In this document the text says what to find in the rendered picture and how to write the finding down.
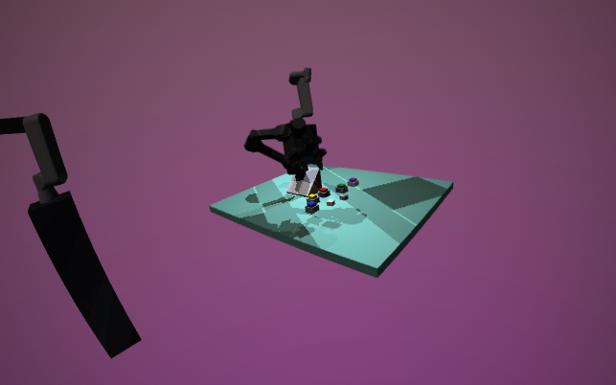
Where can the blue button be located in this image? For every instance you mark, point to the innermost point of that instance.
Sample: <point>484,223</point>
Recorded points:
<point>312,207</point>

